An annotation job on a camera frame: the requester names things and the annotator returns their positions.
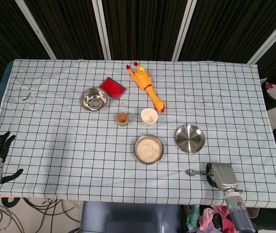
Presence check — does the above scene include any purple cloth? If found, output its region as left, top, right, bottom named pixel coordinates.
left=191, top=223, right=235, bottom=233

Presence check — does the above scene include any red ink pad tin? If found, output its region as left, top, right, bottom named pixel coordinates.
left=98, top=77, right=127, bottom=100

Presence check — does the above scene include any blue white checkered tablecloth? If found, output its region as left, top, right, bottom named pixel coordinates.
left=0, top=59, right=276, bottom=210

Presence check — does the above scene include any deep metal bowl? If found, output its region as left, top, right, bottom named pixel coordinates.
left=81, top=87, right=108, bottom=112

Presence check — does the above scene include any white raw rice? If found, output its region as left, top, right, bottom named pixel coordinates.
left=137, top=139, right=161, bottom=162

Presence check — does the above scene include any flat metal plate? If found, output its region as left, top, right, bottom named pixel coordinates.
left=175, top=124, right=206, bottom=154

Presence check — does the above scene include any pink cloth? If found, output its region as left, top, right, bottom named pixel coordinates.
left=199, top=205, right=237, bottom=233

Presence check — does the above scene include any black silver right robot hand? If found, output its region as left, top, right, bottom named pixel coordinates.
left=206, top=162, right=244, bottom=195

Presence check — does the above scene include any black floor cable bundle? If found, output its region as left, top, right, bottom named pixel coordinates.
left=0, top=197, right=81, bottom=233

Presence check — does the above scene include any metal spoon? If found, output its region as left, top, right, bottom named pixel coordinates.
left=185, top=168, right=209, bottom=177

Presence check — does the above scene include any white frame post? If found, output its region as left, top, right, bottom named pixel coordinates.
left=15, top=0, right=57, bottom=60
left=91, top=0, right=112, bottom=61
left=171, top=0, right=198, bottom=61
left=246, top=9, right=276, bottom=64

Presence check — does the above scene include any brown green ceramic cup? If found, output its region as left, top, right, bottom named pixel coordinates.
left=116, top=112, right=130, bottom=127

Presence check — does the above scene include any orange rubber chicken toy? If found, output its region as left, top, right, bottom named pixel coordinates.
left=126, top=61, right=166, bottom=114

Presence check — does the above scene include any shallow metal bowl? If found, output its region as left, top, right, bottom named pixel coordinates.
left=133, top=134, right=164, bottom=165

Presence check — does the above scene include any white paper cup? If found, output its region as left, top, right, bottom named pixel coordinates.
left=140, top=108, right=159, bottom=128

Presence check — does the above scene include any green cloth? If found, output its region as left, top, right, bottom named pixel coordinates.
left=187, top=205, right=201, bottom=229

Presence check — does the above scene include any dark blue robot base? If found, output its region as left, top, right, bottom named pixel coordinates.
left=80, top=200, right=188, bottom=233

